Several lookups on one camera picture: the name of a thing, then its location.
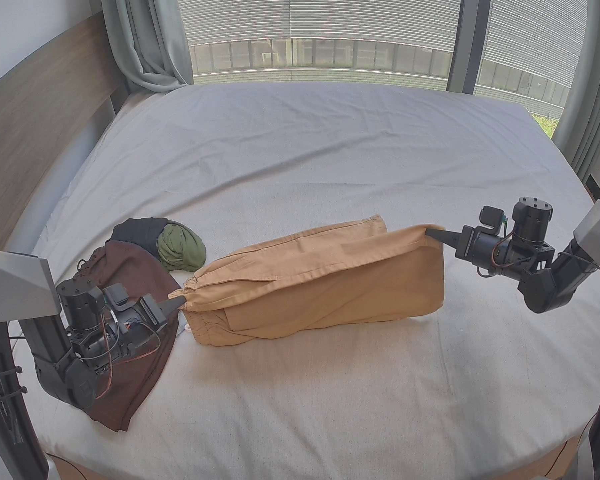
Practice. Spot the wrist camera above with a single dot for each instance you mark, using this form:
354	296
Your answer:
491	217
116	297

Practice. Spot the brown shorts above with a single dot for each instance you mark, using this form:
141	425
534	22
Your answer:
135	278

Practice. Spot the bed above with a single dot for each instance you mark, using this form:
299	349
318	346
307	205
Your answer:
330	133

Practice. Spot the tan shorts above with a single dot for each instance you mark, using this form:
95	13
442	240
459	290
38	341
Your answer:
330	283

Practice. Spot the black garment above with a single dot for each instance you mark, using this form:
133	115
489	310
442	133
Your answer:
132	233

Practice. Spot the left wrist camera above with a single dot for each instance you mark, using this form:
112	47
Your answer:
116	297

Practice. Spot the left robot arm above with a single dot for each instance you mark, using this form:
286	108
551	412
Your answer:
15	288

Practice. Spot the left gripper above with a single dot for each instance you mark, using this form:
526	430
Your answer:
145	320

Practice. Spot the green garment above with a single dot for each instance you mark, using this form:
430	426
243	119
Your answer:
180	248

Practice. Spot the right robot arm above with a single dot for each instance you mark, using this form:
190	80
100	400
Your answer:
530	223

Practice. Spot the window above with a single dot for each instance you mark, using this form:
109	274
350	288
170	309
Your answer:
330	18

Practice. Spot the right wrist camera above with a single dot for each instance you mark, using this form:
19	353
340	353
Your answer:
491	217

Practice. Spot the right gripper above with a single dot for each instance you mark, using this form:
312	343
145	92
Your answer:
480	248

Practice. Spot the grey-green curtain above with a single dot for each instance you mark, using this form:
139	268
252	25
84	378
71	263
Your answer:
595	93
145	28

